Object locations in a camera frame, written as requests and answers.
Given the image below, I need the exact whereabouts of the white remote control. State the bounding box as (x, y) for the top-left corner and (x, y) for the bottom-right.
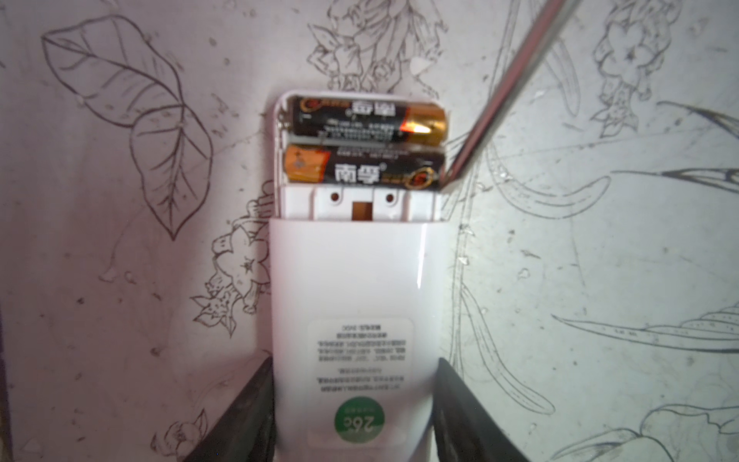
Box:
(269, 90), (450, 461)

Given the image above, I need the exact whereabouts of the screwdriver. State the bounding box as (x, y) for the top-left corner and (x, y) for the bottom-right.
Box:
(441, 0), (578, 193)

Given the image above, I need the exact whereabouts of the AA battery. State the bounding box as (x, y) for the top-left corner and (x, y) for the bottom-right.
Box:
(284, 144), (446, 191)
(289, 96), (448, 146)

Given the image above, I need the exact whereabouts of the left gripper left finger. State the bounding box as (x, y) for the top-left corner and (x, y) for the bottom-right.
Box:
(185, 357), (276, 462)

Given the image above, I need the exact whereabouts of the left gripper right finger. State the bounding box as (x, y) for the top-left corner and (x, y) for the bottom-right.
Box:
(432, 358), (528, 462)

